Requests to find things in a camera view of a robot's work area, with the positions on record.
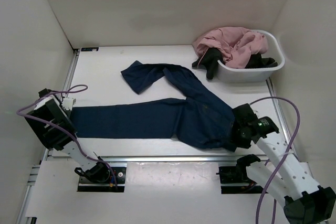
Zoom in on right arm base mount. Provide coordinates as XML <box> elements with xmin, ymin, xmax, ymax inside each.
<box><xmin>216</xmin><ymin>154</ymin><xmax>263</xmax><ymax>195</ymax></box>

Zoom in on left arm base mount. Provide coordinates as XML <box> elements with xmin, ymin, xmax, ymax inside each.
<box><xmin>74</xmin><ymin>163</ymin><xmax>127</xmax><ymax>193</ymax></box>

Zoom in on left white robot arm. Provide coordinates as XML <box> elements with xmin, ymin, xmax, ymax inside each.
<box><xmin>17</xmin><ymin>88</ymin><xmax>113</xmax><ymax>183</ymax></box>

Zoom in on white plastic basket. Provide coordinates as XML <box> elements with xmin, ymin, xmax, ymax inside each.
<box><xmin>216</xmin><ymin>29</ymin><xmax>285</xmax><ymax>83</ymax></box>

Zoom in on pink garment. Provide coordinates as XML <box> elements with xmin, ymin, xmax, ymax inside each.
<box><xmin>192</xmin><ymin>27</ymin><xmax>268</xmax><ymax>69</ymax></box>

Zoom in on small blue label sticker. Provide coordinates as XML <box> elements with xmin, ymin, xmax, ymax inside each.
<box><xmin>81</xmin><ymin>47</ymin><xmax>99</xmax><ymax>52</ymax></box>

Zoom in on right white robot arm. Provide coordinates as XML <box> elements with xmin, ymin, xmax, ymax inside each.
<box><xmin>232</xmin><ymin>104</ymin><xmax>335</xmax><ymax>223</ymax></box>

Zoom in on dark blue denim trousers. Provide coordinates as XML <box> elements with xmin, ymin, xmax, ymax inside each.
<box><xmin>70</xmin><ymin>61</ymin><xmax>237</xmax><ymax>152</ymax></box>

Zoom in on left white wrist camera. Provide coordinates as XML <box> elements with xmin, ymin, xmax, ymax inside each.
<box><xmin>61</xmin><ymin>98</ymin><xmax>76</xmax><ymax>111</ymax></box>

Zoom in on aluminium rail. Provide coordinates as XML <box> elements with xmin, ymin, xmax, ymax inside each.
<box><xmin>47</xmin><ymin>155</ymin><xmax>287</xmax><ymax>163</ymax></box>

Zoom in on black garment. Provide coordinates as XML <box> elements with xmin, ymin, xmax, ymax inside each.
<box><xmin>192</xmin><ymin>48</ymin><xmax>278</xmax><ymax>80</ymax></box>

